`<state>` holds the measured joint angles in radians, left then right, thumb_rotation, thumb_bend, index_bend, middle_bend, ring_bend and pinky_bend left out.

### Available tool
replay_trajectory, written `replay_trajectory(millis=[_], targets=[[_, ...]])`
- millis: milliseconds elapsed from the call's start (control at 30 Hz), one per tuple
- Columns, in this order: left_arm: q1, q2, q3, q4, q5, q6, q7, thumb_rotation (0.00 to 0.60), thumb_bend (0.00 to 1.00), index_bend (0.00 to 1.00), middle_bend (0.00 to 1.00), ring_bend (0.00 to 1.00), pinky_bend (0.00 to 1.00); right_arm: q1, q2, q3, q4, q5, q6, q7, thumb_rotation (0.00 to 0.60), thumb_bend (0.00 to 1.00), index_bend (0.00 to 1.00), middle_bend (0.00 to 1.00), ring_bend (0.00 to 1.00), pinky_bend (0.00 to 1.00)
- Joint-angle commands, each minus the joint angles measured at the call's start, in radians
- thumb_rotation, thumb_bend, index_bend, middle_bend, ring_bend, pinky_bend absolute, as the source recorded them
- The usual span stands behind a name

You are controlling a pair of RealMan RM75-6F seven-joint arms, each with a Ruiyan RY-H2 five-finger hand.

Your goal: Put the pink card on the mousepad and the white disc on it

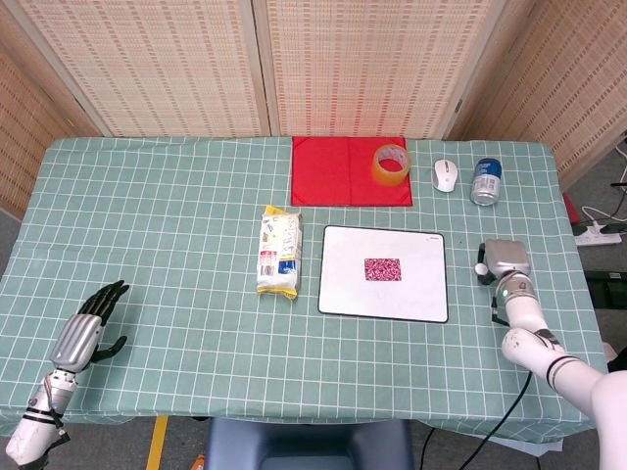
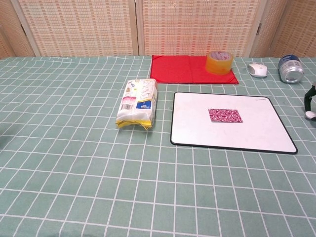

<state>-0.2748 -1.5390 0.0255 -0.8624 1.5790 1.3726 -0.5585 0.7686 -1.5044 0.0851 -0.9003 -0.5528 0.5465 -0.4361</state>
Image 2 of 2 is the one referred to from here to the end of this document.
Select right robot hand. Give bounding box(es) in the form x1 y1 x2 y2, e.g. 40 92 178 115
304 82 316 121

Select red folder mat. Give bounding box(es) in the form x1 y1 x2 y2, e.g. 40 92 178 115
150 54 240 85

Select clear jar with blue label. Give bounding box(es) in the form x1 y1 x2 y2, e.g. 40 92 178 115
277 54 304 84

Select yellow packing tape roll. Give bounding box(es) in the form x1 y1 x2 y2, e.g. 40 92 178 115
205 50 235 76

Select pink patterned packet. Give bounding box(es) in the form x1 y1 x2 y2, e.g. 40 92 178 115
208 108 244 123

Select white board with black edge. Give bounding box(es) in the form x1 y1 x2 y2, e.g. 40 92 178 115
169 91 298 155

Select bamboo folding screen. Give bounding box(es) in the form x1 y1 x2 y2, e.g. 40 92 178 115
0 0 316 60

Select tissue pack with yellow end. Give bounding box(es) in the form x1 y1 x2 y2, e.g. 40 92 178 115
115 78 158 131

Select green grid tablecloth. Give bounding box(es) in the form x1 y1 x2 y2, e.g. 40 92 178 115
0 55 316 237

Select white computer mouse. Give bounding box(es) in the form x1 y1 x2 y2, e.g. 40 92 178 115
247 62 269 79

